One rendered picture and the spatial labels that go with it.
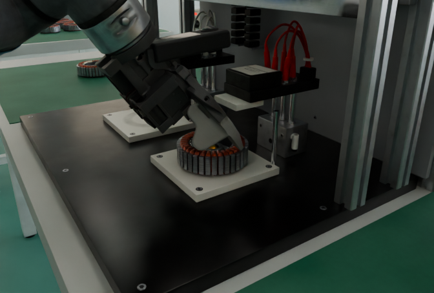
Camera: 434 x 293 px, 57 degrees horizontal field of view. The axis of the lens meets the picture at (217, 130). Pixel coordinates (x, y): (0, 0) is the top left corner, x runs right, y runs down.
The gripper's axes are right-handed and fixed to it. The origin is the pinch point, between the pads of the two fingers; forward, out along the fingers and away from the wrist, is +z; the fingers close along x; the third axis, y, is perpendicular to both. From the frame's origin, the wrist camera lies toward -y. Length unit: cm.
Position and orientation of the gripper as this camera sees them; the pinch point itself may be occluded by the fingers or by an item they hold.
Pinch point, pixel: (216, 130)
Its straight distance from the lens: 61.3
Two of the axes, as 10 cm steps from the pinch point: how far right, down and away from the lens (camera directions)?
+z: 4.8, 6.5, 5.9
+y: -6.9, 7.0, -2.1
